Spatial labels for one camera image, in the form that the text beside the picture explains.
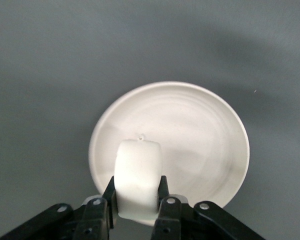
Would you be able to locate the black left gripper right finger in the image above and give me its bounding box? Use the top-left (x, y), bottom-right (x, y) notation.
top-left (151, 175), bottom-right (266, 240)

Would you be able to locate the round cream plate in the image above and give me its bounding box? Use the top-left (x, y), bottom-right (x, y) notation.
top-left (88, 80), bottom-right (251, 211)

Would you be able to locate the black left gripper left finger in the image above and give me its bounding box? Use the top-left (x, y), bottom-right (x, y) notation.
top-left (0, 175), bottom-right (119, 240)

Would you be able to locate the small beige cylinder block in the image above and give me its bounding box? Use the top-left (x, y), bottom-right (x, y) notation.
top-left (114, 139), bottom-right (164, 221)

